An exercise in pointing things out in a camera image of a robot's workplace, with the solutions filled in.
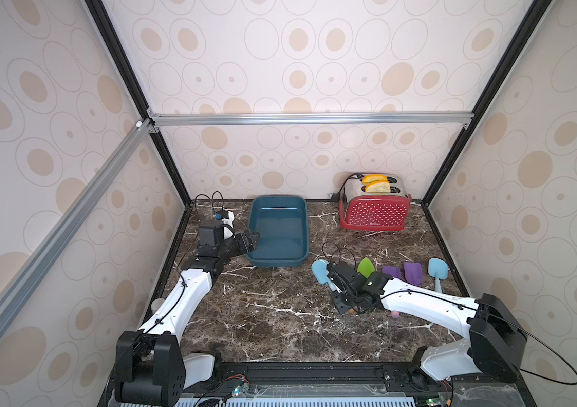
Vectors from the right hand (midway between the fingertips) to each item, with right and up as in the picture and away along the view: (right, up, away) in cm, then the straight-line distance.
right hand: (337, 302), depth 84 cm
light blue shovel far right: (+41, +9, +14) cm, 44 cm away
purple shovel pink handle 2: (+31, +7, +11) cm, 33 cm away
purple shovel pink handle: (+24, +8, +11) cm, 27 cm away
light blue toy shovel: (-5, +9, +3) cm, 11 cm away
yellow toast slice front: (+18, +40, +14) cm, 46 cm away
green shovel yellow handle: (+13, +9, +13) cm, 21 cm away
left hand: (-26, +23, -1) cm, 35 cm away
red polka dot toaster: (+13, +31, +16) cm, 38 cm away
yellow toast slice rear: (+16, +44, +17) cm, 50 cm away
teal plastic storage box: (-20, +27, +29) cm, 44 cm away
